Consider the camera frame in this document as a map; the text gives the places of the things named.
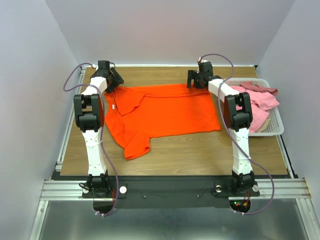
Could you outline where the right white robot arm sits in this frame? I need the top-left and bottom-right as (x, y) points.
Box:
(187, 60), (255, 195)

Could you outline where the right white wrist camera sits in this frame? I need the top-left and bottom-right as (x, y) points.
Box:
(197, 57), (208, 63)

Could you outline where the light pink t shirt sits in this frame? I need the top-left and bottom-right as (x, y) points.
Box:
(232, 86), (280, 133)

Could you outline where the aluminium frame rail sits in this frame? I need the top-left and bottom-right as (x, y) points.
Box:
(29, 65), (87, 240)

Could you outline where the dusty rose t shirt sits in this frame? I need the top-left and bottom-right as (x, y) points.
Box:
(240, 81), (279, 96)

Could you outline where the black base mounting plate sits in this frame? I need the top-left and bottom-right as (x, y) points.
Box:
(79, 176), (260, 211)

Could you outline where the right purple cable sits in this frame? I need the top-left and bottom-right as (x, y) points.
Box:
(198, 53), (275, 216)

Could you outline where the beige garment in basket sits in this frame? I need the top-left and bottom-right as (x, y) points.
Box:
(256, 117), (271, 133)

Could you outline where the orange t shirt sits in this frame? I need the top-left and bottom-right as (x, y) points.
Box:
(104, 84), (221, 160)

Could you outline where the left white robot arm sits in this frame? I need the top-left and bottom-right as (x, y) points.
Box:
(73, 60), (124, 198)

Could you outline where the white plastic laundry basket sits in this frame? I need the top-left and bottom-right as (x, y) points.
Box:
(225, 77), (284, 137)

